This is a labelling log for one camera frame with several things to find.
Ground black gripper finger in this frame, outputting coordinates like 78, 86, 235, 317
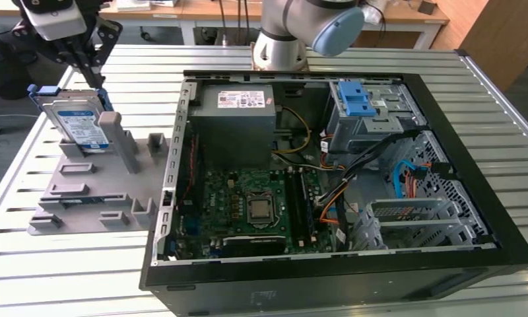
11, 18, 99, 88
86, 18, 125, 88

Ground hard disk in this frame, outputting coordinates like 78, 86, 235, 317
26, 84, 114, 155

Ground metal disk bay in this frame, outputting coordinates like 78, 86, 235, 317
355, 197, 489, 251

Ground grey power supply unit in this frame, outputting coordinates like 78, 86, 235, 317
187, 82, 277, 170

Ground grey parts rack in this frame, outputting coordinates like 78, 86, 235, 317
25, 110, 174, 237

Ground blue RAM stick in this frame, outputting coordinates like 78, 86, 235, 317
57, 195, 119, 205

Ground green motherboard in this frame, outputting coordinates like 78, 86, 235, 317
174, 166, 334, 259

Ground blue plastic drive latch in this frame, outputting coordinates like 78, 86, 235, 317
335, 81, 377, 117

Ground silver CPU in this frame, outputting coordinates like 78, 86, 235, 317
247, 197, 273, 221

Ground black RAM slot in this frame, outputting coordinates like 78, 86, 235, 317
290, 167, 303, 247
297, 168, 311, 245
285, 167, 298, 247

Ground grey metal drive cage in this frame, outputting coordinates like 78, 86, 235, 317
325, 78, 428, 156

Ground black CPU socket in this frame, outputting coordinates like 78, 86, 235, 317
243, 190, 278, 231

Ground black graphics card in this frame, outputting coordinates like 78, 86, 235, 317
218, 232, 287, 259

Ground black PC case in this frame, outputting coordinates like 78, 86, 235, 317
138, 69, 528, 317

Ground brown wooden cabinet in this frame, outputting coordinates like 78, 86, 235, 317
430, 0, 528, 93

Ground black wire waste basket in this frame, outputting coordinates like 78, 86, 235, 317
0, 24, 38, 100

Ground yellow power wires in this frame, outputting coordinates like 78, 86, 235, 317
271, 105, 313, 155

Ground black cable bundle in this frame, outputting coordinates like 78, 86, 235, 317
314, 128, 425, 205

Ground blue data wire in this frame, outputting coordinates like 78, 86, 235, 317
322, 157, 425, 232

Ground orange power wire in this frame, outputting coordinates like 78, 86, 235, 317
318, 163, 430, 225

